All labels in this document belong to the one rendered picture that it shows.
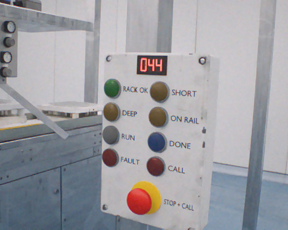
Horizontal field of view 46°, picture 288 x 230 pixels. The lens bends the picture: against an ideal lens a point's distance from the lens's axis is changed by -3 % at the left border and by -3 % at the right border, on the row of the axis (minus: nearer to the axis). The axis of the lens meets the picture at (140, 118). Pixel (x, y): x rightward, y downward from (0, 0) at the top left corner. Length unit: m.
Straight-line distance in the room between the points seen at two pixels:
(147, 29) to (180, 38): 3.86
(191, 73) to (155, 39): 0.12
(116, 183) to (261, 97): 1.16
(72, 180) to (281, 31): 3.05
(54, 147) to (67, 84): 4.11
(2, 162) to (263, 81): 1.13
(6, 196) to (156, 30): 0.95
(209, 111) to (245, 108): 3.65
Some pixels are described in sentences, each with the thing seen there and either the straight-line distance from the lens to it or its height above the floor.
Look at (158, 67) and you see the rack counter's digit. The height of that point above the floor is 1.16.
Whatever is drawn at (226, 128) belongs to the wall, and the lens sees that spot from 4.22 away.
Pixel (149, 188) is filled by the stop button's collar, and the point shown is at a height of 0.98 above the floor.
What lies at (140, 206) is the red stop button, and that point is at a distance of 0.51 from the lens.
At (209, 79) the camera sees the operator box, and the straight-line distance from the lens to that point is 0.47.
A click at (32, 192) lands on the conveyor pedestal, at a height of 0.66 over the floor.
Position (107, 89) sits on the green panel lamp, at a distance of 0.53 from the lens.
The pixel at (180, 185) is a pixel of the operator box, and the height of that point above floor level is 0.99.
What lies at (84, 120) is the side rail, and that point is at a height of 0.93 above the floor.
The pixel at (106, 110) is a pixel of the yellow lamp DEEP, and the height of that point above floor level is 1.09.
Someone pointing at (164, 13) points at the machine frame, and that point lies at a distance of 0.60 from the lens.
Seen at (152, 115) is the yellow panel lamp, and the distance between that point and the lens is 0.50.
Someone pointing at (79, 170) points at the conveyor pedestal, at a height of 0.69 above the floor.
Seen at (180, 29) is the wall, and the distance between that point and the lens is 4.45.
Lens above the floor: 1.15
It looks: 8 degrees down
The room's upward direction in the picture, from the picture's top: 2 degrees clockwise
